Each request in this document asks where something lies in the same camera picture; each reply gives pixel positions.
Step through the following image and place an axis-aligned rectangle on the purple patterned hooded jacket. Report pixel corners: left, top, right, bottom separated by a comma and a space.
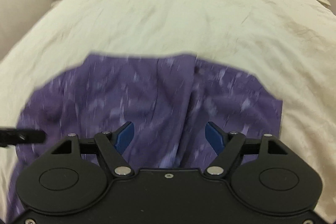
6, 55, 282, 222

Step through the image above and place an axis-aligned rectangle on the cream bedspread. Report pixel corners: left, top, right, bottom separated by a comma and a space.
1, 0, 335, 222

